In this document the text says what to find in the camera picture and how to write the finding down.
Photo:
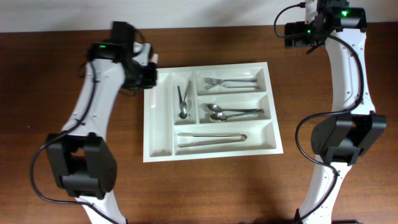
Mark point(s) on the metal fork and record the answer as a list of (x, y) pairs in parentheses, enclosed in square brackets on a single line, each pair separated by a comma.
[(215, 81), (208, 87)]

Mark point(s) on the small metal teaspoon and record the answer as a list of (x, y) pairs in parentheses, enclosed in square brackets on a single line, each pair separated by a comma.
[(187, 89), (182, 104)]

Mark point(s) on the large metal spoon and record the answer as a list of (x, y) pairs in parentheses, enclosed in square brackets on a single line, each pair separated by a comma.
[(221, 117), (217, 109)]

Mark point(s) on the pink plastic knife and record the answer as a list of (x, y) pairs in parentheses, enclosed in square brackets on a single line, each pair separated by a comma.
[(153, 98)]

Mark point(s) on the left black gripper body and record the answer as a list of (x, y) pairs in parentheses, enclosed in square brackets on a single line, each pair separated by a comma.
[(144, 78)]

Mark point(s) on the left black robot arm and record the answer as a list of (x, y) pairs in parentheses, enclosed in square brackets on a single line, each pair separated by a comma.
[(81, 161)]

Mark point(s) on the white plastic cutlery tray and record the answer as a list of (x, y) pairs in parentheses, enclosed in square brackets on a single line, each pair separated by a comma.
[(162, 124)]

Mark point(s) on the long metal tongs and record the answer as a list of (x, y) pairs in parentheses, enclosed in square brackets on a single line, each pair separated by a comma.
[(210, 139)]

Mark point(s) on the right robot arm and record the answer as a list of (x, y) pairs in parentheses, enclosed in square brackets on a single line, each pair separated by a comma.
[(352, 126)]

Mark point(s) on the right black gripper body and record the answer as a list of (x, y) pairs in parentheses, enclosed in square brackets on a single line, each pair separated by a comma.
[(294, 35)]

